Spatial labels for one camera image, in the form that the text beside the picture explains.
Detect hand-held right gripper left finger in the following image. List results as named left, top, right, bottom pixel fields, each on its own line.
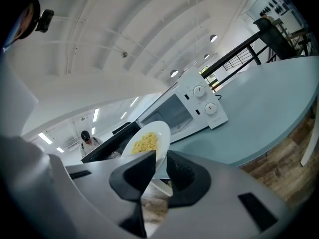
left=47, top=150, right=157, bottom=239

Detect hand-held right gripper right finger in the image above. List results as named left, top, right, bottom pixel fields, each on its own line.
left=149, top=150, right=305, bottom=239

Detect yellow noodles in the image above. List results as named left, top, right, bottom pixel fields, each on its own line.
left=131, top=132, right=160, bottom=155

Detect white plate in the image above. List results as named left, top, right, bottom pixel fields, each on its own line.
left=121, top=120, right=172, bottom=171

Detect white microwave oven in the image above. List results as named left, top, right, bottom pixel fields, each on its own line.
left=81, top=67, right=229, bottom=164

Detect row of ceiling light strips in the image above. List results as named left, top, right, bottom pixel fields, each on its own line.
left=38, top=96, right=140, bottom=153

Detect light blue white-legged table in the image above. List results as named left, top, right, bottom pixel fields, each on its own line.
left=152, top=56, right=319, bottom=197

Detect glass entrance doors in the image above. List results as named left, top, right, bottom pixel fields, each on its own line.
left=199, top=66, right=221, bottom=91

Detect black curved metal railing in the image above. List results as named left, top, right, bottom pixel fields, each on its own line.
left=199, top=31, right=277, bottom=89

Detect black high-backed office chair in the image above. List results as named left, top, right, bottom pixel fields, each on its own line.
left=253, top=17, right=305, bottom=61

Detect person's head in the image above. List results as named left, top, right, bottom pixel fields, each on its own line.
left=2, top=0, right=41, bottom=53

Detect black head-worn camera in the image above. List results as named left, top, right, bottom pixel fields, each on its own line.
left=35, top=9, right=55, bottom=33

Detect group of black wall-hung caps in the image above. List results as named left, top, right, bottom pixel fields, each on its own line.
left=259, top=0, right=292, bottom=16

